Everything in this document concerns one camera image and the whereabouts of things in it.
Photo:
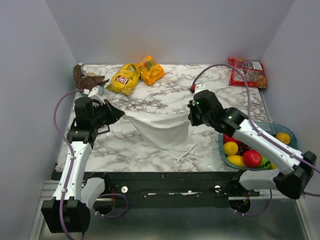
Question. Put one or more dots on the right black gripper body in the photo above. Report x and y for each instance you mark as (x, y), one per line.
(196, 118)

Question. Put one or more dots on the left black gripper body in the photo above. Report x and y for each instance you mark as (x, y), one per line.
(99, 118)

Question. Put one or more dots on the white cloth garment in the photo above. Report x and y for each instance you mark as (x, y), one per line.
(168, 133)

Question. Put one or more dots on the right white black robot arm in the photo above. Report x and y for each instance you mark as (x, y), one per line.
(294, 169)

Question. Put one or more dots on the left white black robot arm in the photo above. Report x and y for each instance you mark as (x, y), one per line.
(69, 210)

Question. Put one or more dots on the black brooch display box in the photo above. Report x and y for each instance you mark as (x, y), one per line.
(103, 130)

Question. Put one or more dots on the yellow chips bag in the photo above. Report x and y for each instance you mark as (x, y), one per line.
(125, 80)

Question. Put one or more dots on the green bowl with brown paper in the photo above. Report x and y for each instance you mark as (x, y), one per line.
(84, 81)

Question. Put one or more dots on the red dragon fruit toy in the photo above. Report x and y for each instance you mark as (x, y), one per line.
(227, 139)

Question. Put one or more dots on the yellow fruit front left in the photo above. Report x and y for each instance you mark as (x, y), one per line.
(230, 148)

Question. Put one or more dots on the orange snack bag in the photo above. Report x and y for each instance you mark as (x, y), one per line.
(150, 71)

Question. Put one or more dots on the dark purple grape bunch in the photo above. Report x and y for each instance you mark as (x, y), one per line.
(242, 148)

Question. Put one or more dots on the red snack bag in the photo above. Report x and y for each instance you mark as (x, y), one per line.
(253, 71)

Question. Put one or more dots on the red apple toy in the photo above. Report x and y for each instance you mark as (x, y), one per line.
(252, 158)

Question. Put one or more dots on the green fruit with black squiggle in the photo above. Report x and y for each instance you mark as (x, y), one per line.
(265, 163)

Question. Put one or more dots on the yellow lemon back right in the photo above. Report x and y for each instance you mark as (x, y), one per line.
(283, 137)

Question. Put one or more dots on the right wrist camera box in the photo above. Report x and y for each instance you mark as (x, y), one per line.
(196, 88)

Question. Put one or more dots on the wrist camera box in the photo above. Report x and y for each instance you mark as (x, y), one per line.
(96, 93)
(196, 88)

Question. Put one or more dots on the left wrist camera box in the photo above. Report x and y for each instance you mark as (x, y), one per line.
(96, 93)

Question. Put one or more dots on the aluminium frame profile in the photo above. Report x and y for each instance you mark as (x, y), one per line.
(284, 219)

